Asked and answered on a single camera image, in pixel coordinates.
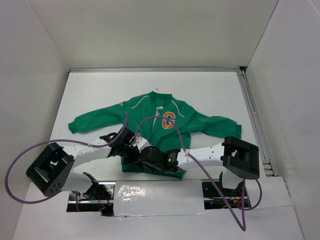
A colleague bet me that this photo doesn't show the green zip jacket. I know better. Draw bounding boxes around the green zip jacket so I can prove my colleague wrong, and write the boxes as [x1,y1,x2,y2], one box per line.
[67,91,243,180]

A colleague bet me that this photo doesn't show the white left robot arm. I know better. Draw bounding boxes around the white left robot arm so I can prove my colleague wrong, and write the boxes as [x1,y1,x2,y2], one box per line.
[26,127,149,200]

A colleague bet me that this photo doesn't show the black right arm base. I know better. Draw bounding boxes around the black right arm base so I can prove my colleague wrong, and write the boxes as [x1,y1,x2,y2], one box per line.
[201,172,252,210]

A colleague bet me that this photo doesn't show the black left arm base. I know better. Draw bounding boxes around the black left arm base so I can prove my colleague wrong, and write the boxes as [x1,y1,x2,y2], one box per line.
[62,171,116,217]

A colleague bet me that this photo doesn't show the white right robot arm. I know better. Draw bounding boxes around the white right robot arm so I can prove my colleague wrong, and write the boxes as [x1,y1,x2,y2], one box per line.
[135,136,260,196]

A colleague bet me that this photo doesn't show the white cover panel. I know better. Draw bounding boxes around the white cover panel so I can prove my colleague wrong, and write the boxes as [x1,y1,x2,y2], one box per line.
[113,180,206,217]

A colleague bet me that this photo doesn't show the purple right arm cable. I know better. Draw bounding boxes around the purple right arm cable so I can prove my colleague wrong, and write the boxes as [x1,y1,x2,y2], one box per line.
[136,116,263,231]

